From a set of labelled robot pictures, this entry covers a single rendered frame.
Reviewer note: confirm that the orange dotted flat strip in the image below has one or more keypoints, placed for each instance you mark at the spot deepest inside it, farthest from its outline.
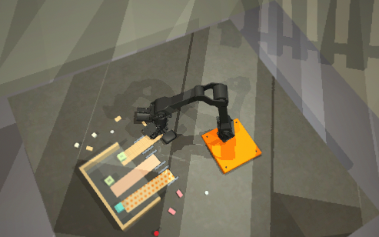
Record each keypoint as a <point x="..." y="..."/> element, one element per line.
<point x="162" y="180"/>

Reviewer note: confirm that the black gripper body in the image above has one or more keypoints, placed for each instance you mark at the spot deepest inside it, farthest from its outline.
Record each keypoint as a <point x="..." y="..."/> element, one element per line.
<point x="167" y="136"/>

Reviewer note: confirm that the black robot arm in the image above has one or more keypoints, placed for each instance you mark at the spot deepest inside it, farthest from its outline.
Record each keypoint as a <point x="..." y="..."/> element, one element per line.
<point x="162" y="108"/>

